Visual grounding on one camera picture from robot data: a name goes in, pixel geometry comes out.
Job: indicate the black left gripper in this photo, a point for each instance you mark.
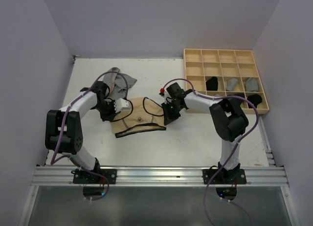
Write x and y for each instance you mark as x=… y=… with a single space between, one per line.
x=110 y=117

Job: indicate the grey striped underwear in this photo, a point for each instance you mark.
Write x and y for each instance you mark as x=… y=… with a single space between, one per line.
x=118 y=83

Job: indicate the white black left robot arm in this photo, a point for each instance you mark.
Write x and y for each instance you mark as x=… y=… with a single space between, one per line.
x=63 y=132

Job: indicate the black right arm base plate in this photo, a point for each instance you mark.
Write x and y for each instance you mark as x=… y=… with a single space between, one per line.
x=224 y=177

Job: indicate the black rolled sock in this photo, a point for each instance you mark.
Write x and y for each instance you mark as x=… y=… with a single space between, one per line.
x=255 y=99
x=238 y=98
x=212 y=84

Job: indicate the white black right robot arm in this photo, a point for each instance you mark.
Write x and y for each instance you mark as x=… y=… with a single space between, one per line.
x=229 y=120

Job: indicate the grey rolled sock right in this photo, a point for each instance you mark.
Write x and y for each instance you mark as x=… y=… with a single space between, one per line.
x=252 y=85

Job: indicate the grey rolled sock middle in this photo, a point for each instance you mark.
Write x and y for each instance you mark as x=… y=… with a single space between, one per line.
x=231 y=84

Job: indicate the wooden compartment tray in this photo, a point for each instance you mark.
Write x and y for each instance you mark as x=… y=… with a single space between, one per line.
x=202 y=64

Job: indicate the aluminium frame rail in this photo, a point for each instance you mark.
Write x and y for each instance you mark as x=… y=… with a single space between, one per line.
x=62 y=175

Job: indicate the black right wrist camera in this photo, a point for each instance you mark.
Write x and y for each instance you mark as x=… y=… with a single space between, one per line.
x=174 y=90

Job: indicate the black rolled sock lower middle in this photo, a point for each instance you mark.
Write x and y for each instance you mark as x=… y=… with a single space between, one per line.
x=238 y=98

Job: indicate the beige underwear with navy trim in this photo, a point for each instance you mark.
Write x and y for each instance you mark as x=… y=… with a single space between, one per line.
x=145 y=115

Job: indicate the black rolled sock upper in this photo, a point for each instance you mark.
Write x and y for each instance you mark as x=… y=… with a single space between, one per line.
x=212 y=84

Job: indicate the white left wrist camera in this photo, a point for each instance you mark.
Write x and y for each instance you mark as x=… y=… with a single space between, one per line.
x=121 y=104

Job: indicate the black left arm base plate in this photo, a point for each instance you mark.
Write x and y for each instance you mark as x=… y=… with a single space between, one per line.
x=103 y=176

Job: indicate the black rolled sock lower right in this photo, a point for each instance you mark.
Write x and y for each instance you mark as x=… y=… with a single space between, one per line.
x=255 y=99

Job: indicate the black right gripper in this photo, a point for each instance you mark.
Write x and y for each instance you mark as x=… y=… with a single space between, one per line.
x=168 y=116

